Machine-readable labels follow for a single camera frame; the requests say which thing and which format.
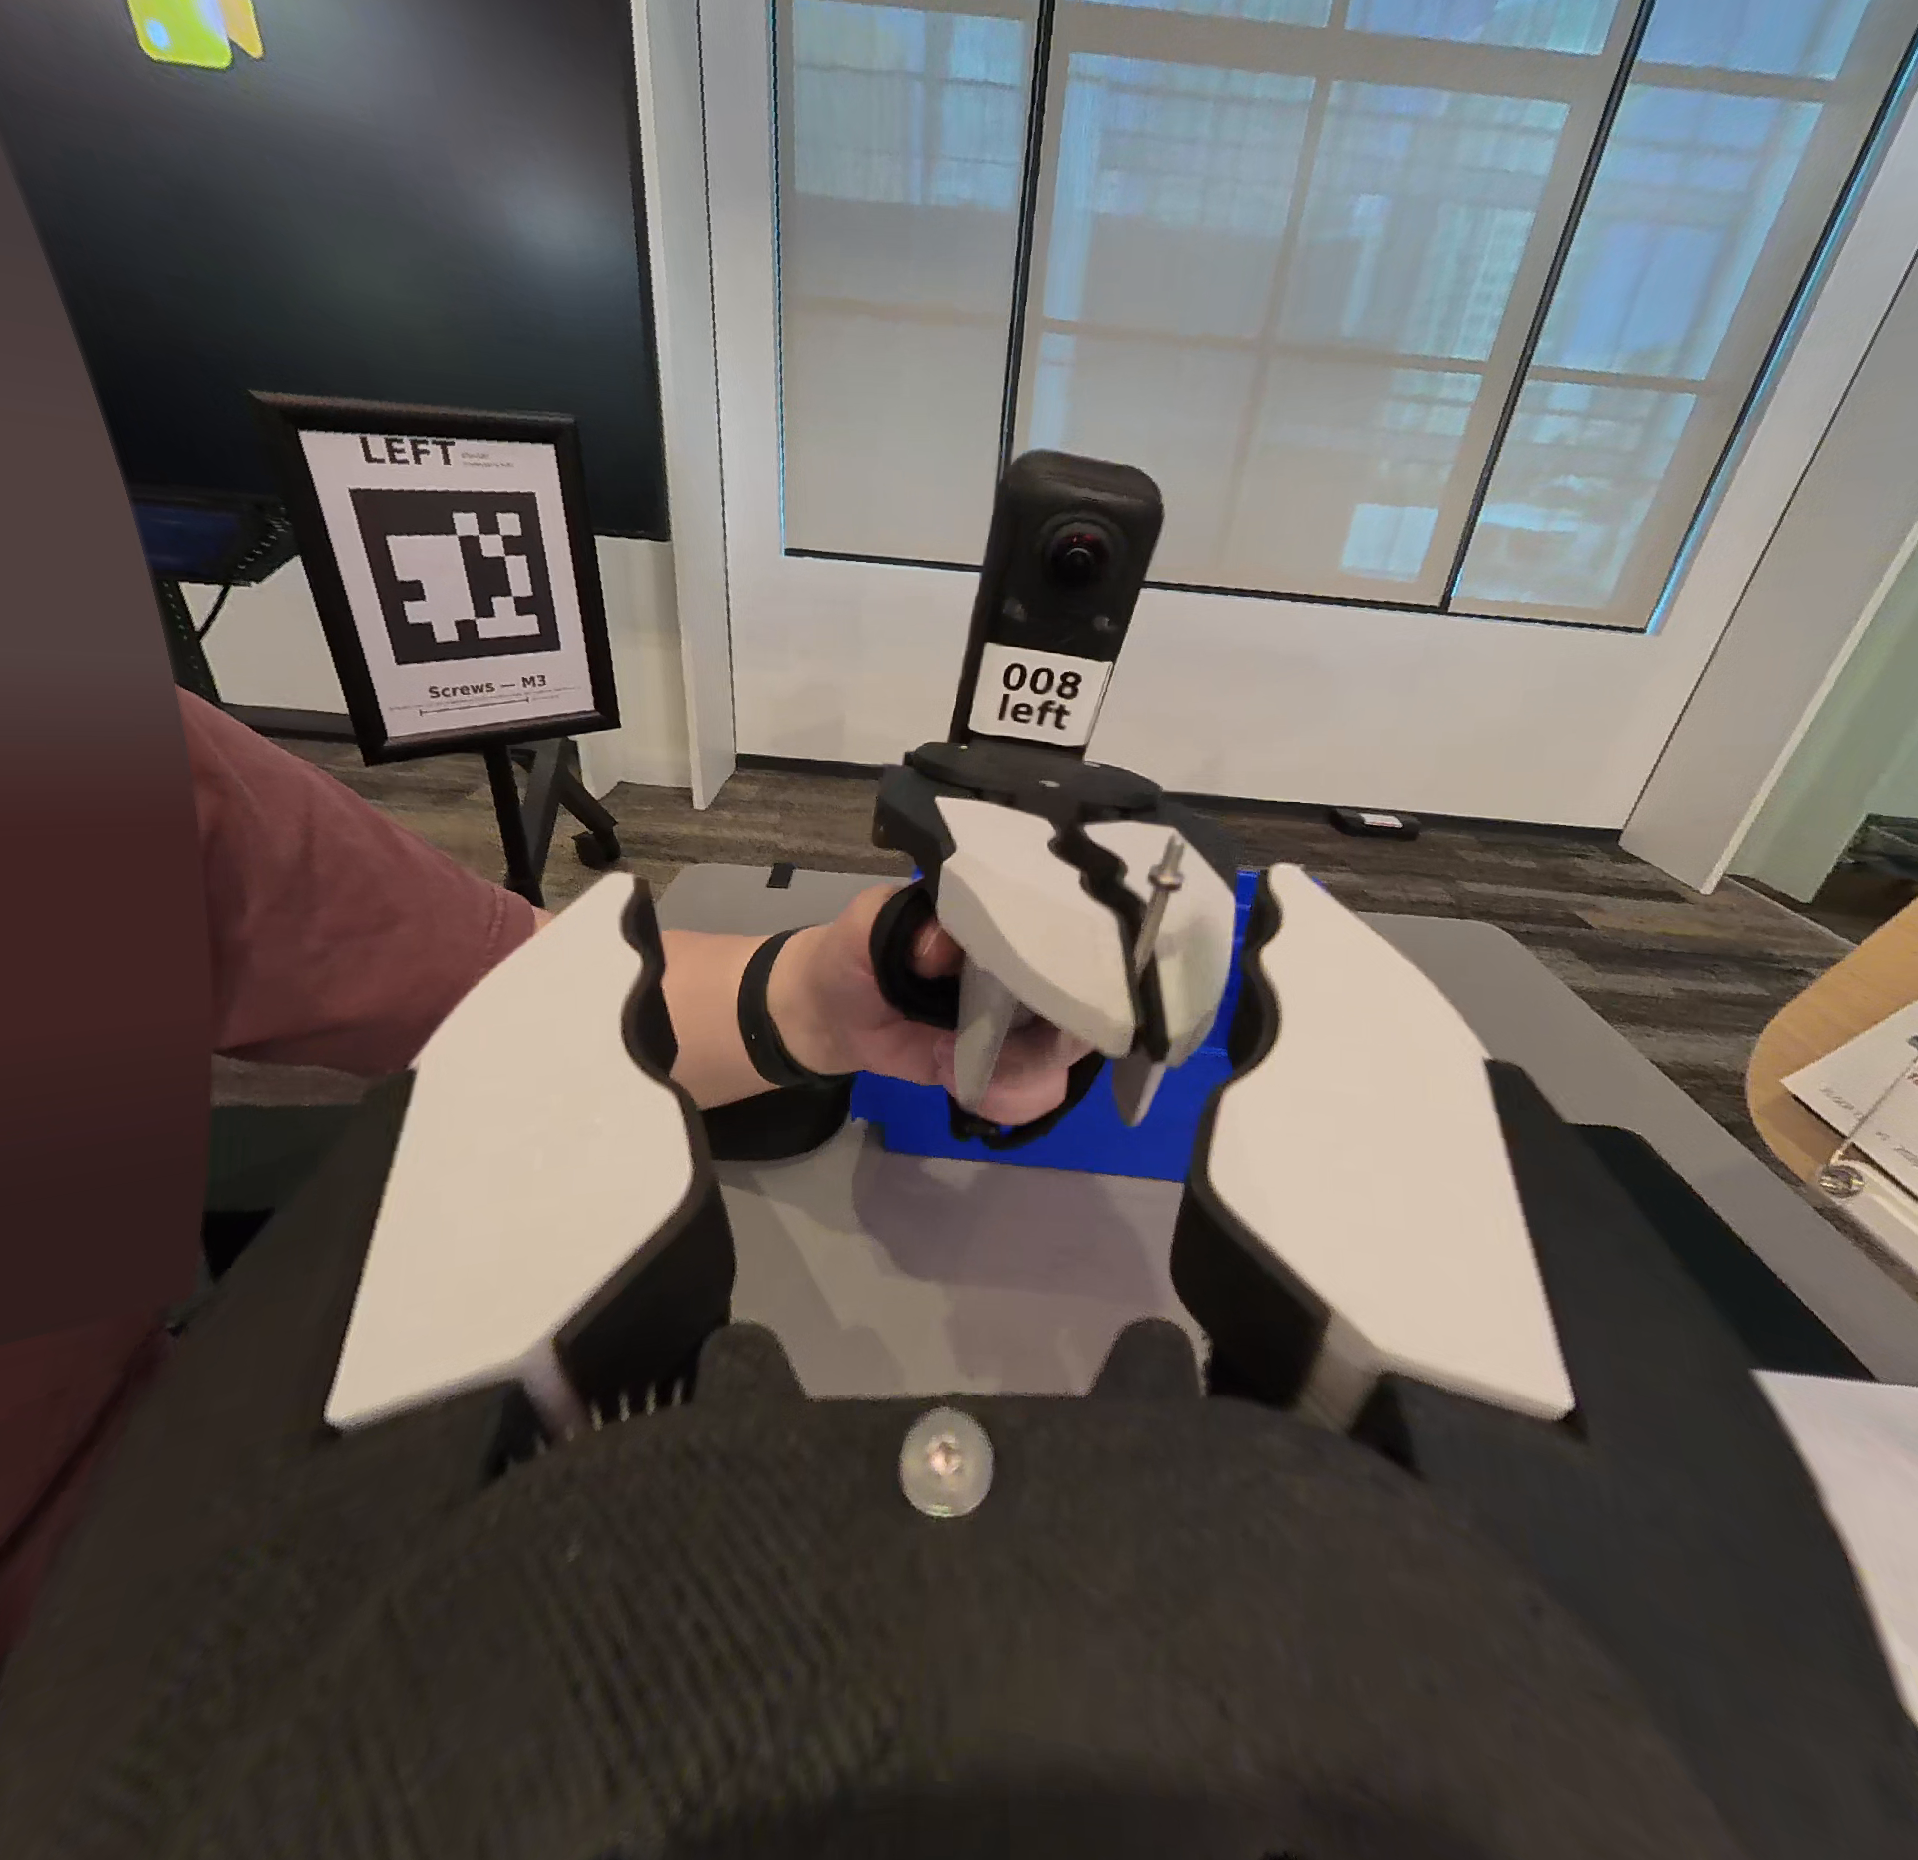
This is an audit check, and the small blue screen monitor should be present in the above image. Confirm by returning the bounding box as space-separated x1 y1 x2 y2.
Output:
134 498 293 588

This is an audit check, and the black wrist strap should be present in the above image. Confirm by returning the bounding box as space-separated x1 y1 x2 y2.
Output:
739 926 856 1090

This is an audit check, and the silver bolt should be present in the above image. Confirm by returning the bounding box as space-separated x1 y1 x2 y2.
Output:
1133 842 1188 1061

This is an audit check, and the black rectangular desk mat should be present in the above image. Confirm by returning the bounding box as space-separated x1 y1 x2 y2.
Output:
1574 1126 1877 1384

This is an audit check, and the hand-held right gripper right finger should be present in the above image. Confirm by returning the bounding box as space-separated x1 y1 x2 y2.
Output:
1168 864 1577 1423

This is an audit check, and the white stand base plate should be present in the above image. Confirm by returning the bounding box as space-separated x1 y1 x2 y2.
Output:
1752 1370 1918 1669

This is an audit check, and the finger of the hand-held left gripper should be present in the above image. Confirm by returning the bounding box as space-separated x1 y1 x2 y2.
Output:
938 795 1155 1118
1082 819 1238 1125

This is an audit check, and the framed marker sign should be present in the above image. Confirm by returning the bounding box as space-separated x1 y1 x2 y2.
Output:
250 390 623 765

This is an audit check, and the blue plastic bin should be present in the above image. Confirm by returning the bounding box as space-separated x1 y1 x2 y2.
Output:
850 869 1269 1185

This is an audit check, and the wooden backing board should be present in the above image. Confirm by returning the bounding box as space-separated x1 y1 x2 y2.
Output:
1749 944 1918 1278

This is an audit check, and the person's left forearm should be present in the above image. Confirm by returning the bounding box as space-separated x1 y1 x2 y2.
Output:
533 908 757 1083

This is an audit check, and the printed instruction sheet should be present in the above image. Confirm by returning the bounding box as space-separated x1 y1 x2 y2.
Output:
1784 998 1918 1195

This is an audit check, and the black office chair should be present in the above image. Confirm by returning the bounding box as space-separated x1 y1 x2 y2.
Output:
202 1096 362 1278

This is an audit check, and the black sign stand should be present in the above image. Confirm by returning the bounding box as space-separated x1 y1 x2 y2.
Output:
479 736 623 911

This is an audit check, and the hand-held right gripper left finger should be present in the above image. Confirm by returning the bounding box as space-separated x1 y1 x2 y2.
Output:
322 870 736 1433

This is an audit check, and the person's left hand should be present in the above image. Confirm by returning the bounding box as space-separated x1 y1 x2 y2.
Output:
781 880 1105 1131

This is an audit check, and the large window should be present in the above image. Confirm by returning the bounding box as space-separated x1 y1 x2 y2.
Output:
771 0 1918 634

